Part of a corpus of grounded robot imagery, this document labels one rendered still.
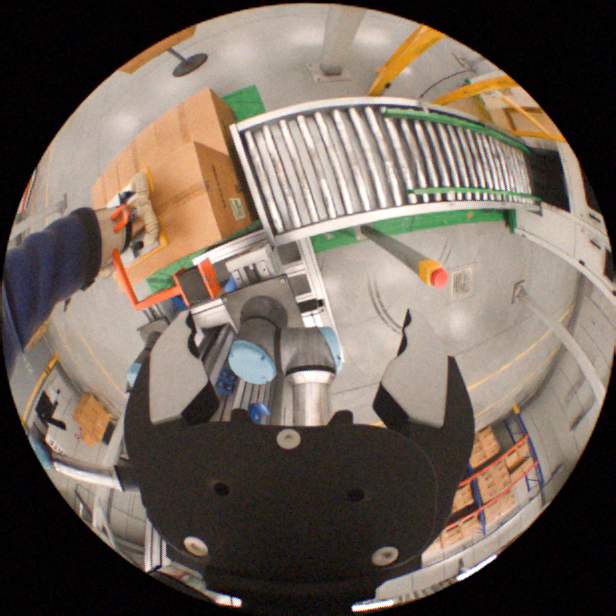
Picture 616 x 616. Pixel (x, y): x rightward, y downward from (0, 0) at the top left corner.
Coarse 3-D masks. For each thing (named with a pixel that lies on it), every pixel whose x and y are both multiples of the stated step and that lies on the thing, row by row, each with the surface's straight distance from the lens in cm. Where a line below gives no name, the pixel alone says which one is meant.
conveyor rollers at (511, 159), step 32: (288, 128) 113; (320, 128) 113; (416, 128) 132; (448, 128) 150; (256, 160) 110; (320, 160) 108; (352, 160) 110; (384, 160) 116; (416, 160) 124; (448, 160) 140; (512, 160) 203; (288, 192) 106; (384, 192) 114
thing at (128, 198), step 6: (144, 168) 74; (150, 174) 73; (150, 180) 72; (126, 186) 80; (150, 186) 71; (120, 192) 82; (126, 192) 75; (132, 192) 76; (150, 192) 71; (126, 198) 76; (132, 198) 76; (126, 204) 78; (132, 204) 76
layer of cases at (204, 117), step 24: (192, 96) 148; (216, 96) 152; (168, 120) 149; (192, 120) 136; (216, 120) 127; (144, 144) 156; (168, 144) 139; (216, 144) 120; (120, 168) 170; (240, 168) 128; (96, 192) 196; (120, 288) 180
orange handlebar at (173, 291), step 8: (120, 208) 63; (128, 208) 62; (112, 216) 66; (128, 216) 61; (120, 224) 63; (120, 264) 68; (120, 272) 67; (128, 280) 68; (128, 288) 67; (176, 288) 54; (128, 296) 68; (152, 296) 61; (160, 296) 58; (168, 296) 57; (136, 304) 67; (144, 304) 64; (152, 304) 62
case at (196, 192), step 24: (192, 144) 80; (168, 168) 83; (192, 168) 77; (216, 168) 89; (168, 192) 81; (192, 192) 76; (216, 192) 80; (240, 192) 109; (168, 216) 81; (192, 216) 76; (216, 216) 73; (240, 216) 97; (192, 240) 77; (216, 240) 73; (144, 264) 93; (168, 264) 85
